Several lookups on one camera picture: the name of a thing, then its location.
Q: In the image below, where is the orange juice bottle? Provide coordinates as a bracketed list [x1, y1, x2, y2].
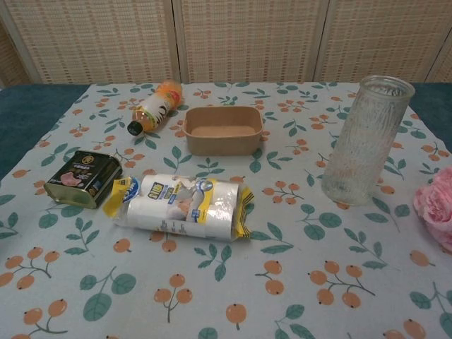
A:
[126, 80, 184, 137]

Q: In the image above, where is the woven folding screen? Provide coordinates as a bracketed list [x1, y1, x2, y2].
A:
[0, 0, 452, 87]

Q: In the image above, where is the textured clear glass vase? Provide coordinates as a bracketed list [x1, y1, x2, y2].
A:
[321, 74, 416, 207]

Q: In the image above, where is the brown paper food box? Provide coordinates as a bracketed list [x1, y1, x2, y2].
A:
[182, 106, 266, 157]

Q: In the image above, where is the dark luncheon meat tin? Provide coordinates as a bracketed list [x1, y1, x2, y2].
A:
[43, 150, 123, 210]

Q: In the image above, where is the fruit-print tablecloth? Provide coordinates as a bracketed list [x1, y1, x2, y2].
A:
[0, 81, 452, 339]

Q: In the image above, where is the pink flower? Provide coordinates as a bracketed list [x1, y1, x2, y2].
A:
[413, 166, 452, 252]

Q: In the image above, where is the pack of white bag rolls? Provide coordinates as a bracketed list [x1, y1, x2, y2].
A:
[102, 172, 255, 243]

